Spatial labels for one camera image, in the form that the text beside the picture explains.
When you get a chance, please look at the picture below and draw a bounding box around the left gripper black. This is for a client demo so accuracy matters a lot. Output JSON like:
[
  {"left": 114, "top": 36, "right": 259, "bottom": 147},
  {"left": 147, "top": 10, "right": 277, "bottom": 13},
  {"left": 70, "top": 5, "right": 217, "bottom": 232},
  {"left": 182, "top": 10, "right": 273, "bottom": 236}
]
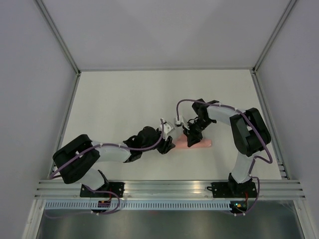
[{"left": 142, "top": 127, "right": 175, "bottom": 154}]

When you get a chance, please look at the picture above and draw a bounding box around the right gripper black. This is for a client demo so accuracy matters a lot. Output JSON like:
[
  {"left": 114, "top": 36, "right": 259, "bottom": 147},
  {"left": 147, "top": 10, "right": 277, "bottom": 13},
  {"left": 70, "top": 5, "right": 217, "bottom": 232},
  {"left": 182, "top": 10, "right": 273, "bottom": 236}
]
[{"left": 182, "top": 118, "right": 213, "bottom": 147}]

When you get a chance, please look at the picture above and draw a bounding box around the pink cloth napkin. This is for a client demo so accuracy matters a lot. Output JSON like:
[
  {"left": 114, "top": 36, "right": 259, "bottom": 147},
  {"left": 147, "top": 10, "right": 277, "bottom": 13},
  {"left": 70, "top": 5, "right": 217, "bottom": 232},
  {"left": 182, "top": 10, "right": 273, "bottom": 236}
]
[{"left": 174, "top": 134, "right": 212, "bottom": 149}]

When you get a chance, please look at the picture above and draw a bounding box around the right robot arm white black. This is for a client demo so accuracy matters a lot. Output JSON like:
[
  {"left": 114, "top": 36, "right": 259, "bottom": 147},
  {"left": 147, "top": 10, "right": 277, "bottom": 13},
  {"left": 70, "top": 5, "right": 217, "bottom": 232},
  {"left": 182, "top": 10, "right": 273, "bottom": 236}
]
[{"left": 182, "top": 99, "right": 273, "bottom": 197}]

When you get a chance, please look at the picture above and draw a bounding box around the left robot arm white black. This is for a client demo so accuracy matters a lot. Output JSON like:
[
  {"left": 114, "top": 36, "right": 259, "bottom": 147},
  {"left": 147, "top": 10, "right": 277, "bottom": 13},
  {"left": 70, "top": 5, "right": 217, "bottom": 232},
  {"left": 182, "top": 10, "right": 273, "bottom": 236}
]
[{"left": 51, "top": 122, "right": 175, "bottom": 197}]

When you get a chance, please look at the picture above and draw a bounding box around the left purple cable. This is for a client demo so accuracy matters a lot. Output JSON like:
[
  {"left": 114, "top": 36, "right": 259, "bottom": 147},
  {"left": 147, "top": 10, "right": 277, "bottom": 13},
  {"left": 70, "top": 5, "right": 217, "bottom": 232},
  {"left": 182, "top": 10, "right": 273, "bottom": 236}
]
[{"left": 44, "top": 119, "right": 167, "bottom": 220}]

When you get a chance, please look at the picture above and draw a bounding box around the purple cable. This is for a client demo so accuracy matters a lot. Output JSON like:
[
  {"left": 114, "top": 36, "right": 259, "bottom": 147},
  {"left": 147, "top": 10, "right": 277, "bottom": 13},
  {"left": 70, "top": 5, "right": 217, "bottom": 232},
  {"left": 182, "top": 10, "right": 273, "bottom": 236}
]
[
  {"left": 44, "top": 119, "right": 167, "bottom": 220},
  {"left": 175, "top": 99, "right": 273, "bottom": 217}
]

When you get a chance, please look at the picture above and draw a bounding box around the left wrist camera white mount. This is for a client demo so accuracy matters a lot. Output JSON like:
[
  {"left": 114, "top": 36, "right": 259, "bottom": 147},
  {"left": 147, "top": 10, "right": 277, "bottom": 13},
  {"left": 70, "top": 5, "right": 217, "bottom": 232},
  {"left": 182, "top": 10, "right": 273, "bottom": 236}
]
[{"left": 158, "top": 118, "right": 175, "bottom": 138}]

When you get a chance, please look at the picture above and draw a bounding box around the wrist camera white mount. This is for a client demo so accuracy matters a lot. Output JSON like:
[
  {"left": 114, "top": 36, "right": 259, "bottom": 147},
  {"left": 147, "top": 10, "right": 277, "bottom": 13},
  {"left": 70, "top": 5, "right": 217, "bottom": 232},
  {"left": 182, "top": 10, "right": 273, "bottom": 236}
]
[
  {"left": 158, "top": 118, "right": 175, "bottom": 138},
  {"left": 174, "top": 116, "right": 185, "bottom": 127}
]

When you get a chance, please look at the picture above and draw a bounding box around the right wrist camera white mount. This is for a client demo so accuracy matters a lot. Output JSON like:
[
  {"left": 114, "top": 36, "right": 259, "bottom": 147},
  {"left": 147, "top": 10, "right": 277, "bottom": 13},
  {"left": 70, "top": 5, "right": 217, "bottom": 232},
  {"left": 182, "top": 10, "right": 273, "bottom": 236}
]
[{"left": 174, "top": 116, "right": 185, "bottom": 127}]

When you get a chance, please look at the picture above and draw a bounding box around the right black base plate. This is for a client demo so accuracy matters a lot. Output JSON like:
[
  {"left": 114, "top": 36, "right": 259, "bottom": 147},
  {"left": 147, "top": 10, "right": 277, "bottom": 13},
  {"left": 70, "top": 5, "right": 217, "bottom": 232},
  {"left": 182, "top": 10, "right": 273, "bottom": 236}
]
[{"left": 206, "top": 181, "right": 257, "bottom": 198}]

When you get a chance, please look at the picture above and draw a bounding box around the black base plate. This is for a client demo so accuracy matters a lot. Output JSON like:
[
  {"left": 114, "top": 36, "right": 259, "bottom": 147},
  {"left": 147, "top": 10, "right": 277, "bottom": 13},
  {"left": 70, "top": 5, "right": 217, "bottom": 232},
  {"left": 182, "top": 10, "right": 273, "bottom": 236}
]
[
  {"left": 206, "top": 181, "right": 257, "bottom": 198},
  {"left": 80, "top": 182, "right": 125, "bottom": 198}
]

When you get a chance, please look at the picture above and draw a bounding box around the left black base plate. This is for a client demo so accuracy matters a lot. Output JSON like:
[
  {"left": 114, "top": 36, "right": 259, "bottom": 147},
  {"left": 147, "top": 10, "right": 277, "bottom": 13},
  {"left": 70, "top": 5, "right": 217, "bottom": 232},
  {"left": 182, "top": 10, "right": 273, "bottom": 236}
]
[{"left": 80, "top": 182, "right": 125, "bottom": 198}]

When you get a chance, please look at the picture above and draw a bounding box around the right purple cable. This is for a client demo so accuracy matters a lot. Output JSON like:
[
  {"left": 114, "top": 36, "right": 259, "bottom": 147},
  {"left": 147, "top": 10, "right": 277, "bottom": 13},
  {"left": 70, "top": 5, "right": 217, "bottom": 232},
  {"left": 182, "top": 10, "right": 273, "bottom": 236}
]
[{"left": 175, "top": 99, "right": 273, "bottom": 217}]

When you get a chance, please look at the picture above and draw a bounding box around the right aluminium frame post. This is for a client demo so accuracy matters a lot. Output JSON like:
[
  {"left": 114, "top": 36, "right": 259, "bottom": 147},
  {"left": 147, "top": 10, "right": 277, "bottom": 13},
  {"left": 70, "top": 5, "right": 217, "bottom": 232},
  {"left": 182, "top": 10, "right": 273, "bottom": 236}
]
[{"left": 251, "top": 0, "right": 299, "bottom": 75}]

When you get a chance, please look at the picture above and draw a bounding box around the aluminium frame post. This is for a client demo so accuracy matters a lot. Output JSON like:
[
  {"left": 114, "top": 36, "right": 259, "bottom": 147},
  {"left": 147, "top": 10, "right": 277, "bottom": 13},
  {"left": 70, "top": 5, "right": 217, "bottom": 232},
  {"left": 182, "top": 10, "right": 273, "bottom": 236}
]
[
  {"left": 33, "top": 0, "right": 81, "bottom": 76},
  {"left": 251, "top": 0, "right": 299, "bottom": 75}
]

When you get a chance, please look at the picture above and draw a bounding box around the aluminium mounting rail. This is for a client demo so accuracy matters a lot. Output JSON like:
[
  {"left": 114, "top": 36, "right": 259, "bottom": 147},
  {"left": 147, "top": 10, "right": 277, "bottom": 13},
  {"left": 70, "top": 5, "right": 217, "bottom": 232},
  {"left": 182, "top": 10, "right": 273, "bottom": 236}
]
[{"left": 34, "top": 177, "right": 305, "bottom": 201}]

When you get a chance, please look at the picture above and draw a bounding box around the white slotted cable duct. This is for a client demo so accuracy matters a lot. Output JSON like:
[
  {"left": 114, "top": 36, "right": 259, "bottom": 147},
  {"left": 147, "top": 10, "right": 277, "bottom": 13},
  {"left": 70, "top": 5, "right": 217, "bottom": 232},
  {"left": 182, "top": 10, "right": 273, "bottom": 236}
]
[{"left": 45, "top": 200, "right": 231, "bottom": 211}]

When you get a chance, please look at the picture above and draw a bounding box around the left aluminium frame post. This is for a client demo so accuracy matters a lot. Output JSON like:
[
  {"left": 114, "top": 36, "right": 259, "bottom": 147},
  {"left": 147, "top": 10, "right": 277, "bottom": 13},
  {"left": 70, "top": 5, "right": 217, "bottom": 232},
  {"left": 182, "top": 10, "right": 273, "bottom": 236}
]
[{"left": 33, "top": 0, "right": 81, "bottom": 76}]

